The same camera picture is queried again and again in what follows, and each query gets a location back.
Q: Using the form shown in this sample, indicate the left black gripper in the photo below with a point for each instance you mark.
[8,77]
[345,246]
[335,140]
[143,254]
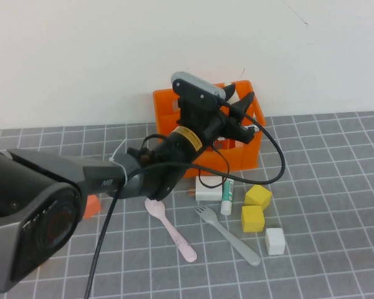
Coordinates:
[227,127]

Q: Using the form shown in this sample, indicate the pink plastic spoon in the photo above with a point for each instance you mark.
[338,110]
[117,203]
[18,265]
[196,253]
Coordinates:
[171,230]

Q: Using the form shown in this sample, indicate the grey plastic fork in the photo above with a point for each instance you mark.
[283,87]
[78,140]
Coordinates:
[237,246]

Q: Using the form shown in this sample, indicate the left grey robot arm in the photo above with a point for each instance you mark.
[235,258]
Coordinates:
[50,174]

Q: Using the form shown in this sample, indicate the orange plastic cutlery holder crate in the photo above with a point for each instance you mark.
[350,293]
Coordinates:
[165,106]

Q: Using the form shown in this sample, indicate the yellow foam cube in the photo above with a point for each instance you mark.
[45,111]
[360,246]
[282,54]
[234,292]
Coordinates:
[257,194]
[252,219]

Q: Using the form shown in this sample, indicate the white charger plug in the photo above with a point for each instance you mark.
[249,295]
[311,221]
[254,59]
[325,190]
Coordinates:
[209,194]

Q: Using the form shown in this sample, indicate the white green lip balm tube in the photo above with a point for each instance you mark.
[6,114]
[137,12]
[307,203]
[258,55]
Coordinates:
[227,199]

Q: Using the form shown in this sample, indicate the white zip tie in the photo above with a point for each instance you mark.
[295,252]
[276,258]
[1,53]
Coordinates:
[125,176]

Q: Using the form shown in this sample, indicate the grey grid table mat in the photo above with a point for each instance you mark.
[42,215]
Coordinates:
[330,202]

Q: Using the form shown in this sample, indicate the white foam cube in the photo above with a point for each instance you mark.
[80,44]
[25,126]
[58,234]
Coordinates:
[275,242]

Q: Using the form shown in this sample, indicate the orange foam cube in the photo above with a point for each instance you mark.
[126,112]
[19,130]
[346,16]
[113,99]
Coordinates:
[92,207]

